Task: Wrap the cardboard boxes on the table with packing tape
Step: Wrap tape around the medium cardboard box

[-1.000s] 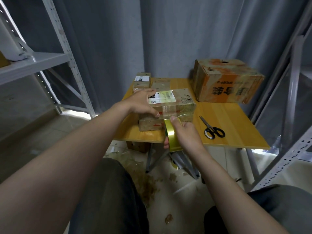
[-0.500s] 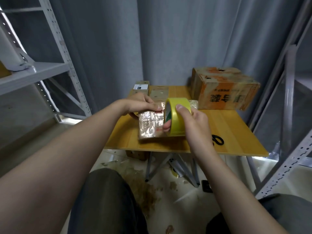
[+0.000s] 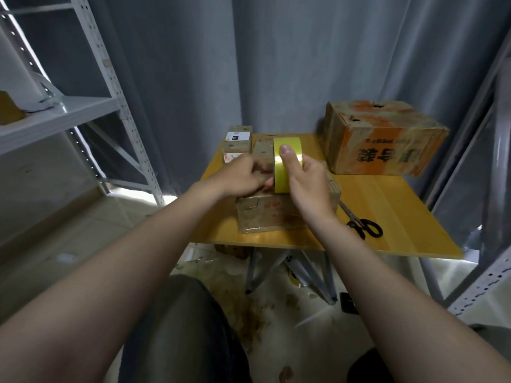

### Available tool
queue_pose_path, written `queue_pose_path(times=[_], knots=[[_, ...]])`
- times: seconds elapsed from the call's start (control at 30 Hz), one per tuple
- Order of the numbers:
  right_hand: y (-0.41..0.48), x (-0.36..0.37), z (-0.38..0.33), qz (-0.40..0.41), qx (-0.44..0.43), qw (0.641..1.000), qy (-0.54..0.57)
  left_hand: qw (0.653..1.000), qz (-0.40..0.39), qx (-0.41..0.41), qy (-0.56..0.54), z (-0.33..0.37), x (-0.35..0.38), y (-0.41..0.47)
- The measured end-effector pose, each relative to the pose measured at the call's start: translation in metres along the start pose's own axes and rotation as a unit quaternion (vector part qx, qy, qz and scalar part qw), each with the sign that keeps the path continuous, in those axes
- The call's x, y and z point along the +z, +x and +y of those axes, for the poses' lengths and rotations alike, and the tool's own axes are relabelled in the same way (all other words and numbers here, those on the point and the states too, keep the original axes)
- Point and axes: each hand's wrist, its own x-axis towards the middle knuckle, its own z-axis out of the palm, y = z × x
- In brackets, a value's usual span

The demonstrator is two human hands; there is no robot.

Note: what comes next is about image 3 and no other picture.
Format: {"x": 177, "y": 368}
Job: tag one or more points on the person's right hand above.
{"x": 307, "y": 187}

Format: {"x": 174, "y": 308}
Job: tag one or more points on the person's left hand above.
{"x": 235, "y": 179}

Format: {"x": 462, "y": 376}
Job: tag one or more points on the long white-labelled cardboard box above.
{"x": 236, "y": 141}

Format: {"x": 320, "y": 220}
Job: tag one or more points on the yellow tape roll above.
{"x": 286, "y": 155}

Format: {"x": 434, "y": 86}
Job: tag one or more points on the medium brown cardboard box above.
{"x": 267, "y": 213}

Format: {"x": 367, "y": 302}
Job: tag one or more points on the plain brown cardboard box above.
{"x": 233, "y": 251}

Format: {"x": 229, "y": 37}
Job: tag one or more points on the large orange print cardboard box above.
{"x": 383, "y": 139}

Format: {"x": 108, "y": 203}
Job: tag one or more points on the person's right forearm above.
{"x": 399, "y": 315}

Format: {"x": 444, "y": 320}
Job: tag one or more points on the person's left forearm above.
{"x": 96, "y": 299}

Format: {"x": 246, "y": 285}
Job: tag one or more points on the tape scraps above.
{"x": 239, "y": 311}

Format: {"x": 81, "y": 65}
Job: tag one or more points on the person's right leg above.
{"x": 375, "y": 364}

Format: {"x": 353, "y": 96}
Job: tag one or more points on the yellow wooden table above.
{"x": 399, "y": 219}

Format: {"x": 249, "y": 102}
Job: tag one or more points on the grey curtain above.
{"x": 239, "y": 59}

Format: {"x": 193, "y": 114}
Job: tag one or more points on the black power adapter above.
{"x": 348, "y": 303}

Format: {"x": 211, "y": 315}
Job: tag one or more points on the grey metal shelf unit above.
{"x": 483, "y": 195}
{"x": 56, "y": 115}

